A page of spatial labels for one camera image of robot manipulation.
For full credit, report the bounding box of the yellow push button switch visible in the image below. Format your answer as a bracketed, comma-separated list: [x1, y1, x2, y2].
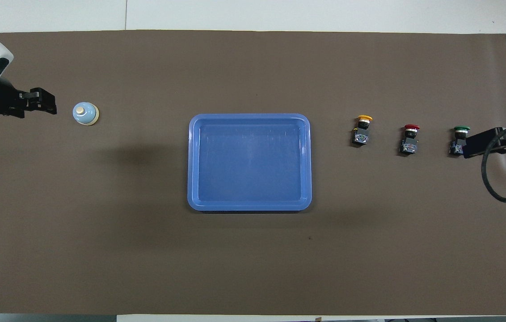
[352, 115, 373, 147]

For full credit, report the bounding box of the blue plastic tray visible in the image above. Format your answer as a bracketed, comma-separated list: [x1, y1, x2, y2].
[187, 113, 312, 212]

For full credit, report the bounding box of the red push button switch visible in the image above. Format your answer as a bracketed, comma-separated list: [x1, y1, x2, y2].
[399, 124, 421, 156]

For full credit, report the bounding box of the green push button switch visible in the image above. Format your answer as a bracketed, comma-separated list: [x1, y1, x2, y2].
[449, 126, 471, 157]

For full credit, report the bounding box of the light blue desk bell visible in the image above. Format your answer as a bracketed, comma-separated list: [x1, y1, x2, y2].
[72, 102, 100, 126]

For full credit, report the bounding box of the brown paper table mat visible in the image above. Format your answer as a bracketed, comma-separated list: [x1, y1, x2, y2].
[0, 30, 506, 316]

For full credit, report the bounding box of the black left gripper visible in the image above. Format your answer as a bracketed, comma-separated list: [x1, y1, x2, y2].
[0, 79, 57, 119]

